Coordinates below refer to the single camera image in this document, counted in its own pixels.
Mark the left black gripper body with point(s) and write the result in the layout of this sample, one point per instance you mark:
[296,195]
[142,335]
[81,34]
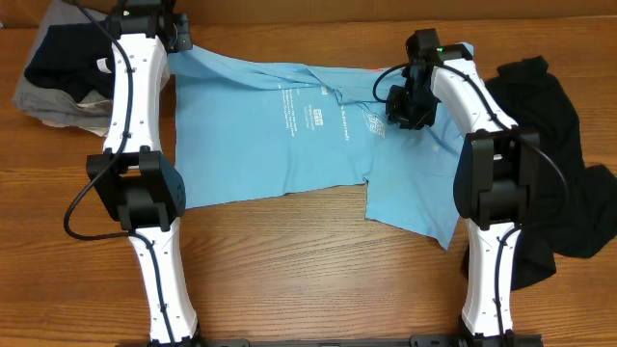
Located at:
[183,34]

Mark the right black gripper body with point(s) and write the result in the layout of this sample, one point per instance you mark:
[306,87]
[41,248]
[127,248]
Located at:
[411,106]

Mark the light blue printed t-shirt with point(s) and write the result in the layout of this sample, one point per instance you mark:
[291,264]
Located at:
[247,131]

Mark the black garment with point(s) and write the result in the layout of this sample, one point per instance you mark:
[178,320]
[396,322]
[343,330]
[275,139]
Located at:
[532,96]

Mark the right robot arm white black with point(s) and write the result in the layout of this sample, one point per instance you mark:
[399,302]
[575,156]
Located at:
[493,186]

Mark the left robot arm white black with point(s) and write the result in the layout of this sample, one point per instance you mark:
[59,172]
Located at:
[139,187]

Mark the folded grey garment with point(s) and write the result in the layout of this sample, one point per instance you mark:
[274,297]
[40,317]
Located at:
[54,107]

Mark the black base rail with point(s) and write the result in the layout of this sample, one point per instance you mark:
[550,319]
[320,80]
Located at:
[337,342]

